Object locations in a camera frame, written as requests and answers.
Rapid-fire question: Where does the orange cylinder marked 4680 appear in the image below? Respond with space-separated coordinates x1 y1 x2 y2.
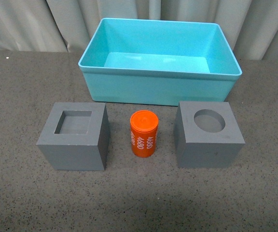
130 110 159 158

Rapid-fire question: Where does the gray cube with square recess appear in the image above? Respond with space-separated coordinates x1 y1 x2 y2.
37 102 110 171

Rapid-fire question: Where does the gray cube with round recess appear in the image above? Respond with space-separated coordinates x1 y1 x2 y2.
174 101 245 168

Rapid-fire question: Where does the light blue plastic box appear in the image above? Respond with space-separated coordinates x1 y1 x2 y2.
78 18 242 106

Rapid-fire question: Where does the gray curtain backdrop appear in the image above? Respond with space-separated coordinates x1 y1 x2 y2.
0 0 278 61

